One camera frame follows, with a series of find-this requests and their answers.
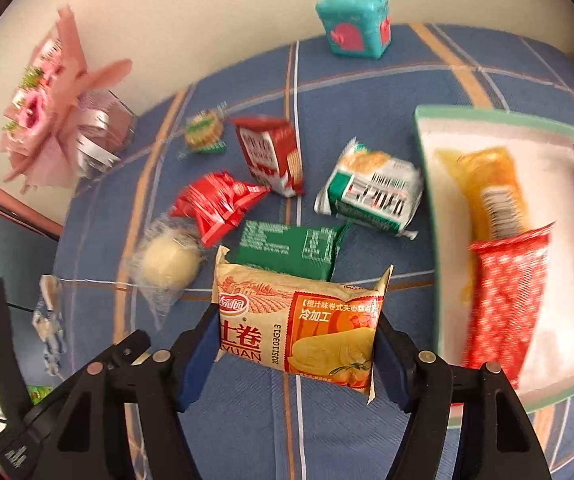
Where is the round bun clear wrapper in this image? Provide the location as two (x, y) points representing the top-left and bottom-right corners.
(127, 214), (206, 330)

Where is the red patterned packet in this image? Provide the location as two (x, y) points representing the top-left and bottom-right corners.
(464, 224), (554, 387)

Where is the red crinkled snack packet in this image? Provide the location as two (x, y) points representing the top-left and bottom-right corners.
(168, 171), (270, 247)

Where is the orange roll cake pack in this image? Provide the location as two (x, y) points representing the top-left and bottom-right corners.
(212, 246), (394, 401)

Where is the dark green snack pack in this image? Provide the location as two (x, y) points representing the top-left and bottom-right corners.
(234, 221), (350, 282)

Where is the round cookie green wrapper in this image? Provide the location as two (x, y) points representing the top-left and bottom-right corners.
(177, 103), (226, 159)

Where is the yellow orange snack bag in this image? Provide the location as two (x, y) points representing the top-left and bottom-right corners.
(436, 146), (531, 304)

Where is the red white snack box pack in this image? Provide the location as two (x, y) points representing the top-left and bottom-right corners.
(228, 116), (305, 197)

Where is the white green cracker pack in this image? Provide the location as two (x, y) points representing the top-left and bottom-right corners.
(314, 139), (424, 240)

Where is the crumpled blue white wrapper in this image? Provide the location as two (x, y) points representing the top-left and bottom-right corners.
(32, 274), (66, 377)

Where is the pink flower bouquet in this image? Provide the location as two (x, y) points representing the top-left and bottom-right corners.
(0, 6), (135, 188)

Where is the blue plaid tablecloth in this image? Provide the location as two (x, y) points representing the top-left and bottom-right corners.
(54, 25), (574, 479)

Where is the green-rimmed white cardboard tray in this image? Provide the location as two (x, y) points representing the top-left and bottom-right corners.
(415, 105), (574, 412)

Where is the teal toy house box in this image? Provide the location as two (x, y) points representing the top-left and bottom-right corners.
(315, 0), (392, 60)

